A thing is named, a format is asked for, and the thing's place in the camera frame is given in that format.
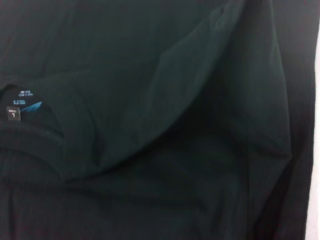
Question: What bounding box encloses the black shirt with FREE print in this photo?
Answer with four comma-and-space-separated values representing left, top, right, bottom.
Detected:
0, 0, 316, 240

